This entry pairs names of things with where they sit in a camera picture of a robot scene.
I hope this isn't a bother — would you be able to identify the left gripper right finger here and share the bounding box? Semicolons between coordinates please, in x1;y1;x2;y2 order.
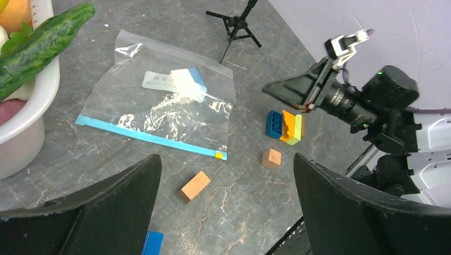
293;154;450;254

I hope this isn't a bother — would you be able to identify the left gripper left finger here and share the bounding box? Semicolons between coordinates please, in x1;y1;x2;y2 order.
1;155;162;254

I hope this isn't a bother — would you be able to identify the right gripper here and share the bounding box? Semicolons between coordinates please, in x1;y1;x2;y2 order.
262;57;377;125

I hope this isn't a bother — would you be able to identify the clear zip top bag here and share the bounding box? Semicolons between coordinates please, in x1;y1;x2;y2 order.
76;31;236;160

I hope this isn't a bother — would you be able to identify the green toy cucumber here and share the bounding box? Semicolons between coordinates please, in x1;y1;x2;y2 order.
1;3;95;100

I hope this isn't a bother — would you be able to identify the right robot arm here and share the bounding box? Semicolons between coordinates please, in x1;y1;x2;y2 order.
262;57;450;208

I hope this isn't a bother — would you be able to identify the blue orange green brick stack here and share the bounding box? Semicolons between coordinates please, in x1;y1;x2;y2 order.
266;110;306;146

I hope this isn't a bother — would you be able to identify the blue green white brick stack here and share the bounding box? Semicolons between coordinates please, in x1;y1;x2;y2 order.
141;231;164;255

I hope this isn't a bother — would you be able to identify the small wooden cube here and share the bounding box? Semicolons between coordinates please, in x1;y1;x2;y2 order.
261;148;282;169

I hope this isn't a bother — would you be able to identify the black tripod mic stand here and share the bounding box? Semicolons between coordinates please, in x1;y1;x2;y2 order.
205;0;262;64

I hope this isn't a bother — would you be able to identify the long wooden block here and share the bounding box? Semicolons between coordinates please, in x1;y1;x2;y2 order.
179;171;211;202

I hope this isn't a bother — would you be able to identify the white plastic basket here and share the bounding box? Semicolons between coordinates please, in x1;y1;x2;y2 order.
0;0;61;180

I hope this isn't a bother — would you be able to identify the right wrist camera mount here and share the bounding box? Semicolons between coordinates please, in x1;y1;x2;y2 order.
324;29;373;70

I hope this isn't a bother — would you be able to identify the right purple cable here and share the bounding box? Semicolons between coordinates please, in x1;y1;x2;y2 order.
405;107;451;115

